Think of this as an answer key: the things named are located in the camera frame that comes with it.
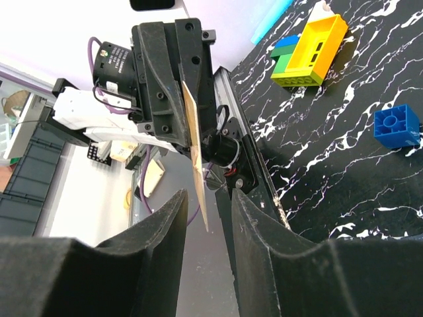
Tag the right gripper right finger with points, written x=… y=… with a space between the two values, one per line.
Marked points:
x=280 y=273

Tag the yellow green toy house block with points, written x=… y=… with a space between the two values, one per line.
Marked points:
x=307 y=64

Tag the gold VIP credit card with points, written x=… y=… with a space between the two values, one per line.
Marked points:
x=195 y=149

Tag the small blue toy brick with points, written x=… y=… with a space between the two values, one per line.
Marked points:
x=397 y=127

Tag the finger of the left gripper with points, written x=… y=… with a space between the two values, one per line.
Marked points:
x=195 y=71
x=157 y=56

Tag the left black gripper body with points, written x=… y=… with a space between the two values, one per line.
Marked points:
x=114 y=69

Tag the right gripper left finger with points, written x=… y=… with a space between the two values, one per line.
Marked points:
x=135 y=273

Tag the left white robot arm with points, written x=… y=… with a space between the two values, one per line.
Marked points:
x=139 y=92

